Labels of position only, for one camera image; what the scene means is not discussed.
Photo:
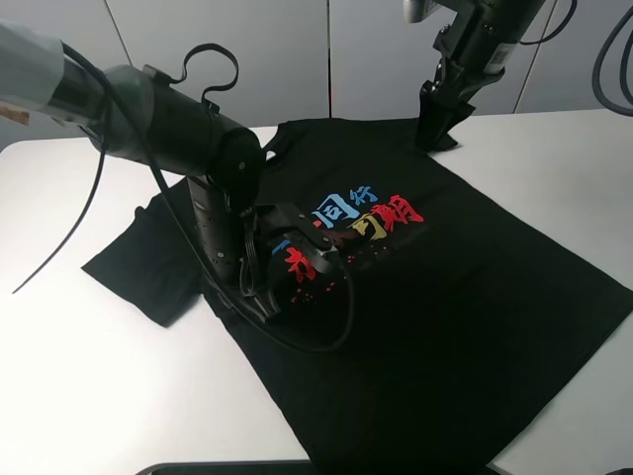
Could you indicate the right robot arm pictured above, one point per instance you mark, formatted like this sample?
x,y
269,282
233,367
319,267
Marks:
x,y
474,50

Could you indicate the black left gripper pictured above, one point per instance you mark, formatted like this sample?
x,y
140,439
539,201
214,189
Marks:
x,y
255,292

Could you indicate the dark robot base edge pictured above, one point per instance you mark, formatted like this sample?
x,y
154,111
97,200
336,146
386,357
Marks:
x,y
261,467

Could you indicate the black printed t-shirt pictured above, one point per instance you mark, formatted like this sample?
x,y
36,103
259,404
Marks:
x,y
466,322

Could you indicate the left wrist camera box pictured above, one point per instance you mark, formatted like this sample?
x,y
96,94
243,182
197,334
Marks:
x,y
311,237

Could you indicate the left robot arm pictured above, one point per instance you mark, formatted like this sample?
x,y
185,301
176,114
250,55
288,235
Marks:
x,y
138,115

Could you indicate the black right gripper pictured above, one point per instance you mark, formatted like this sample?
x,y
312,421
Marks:
x,y
453,86

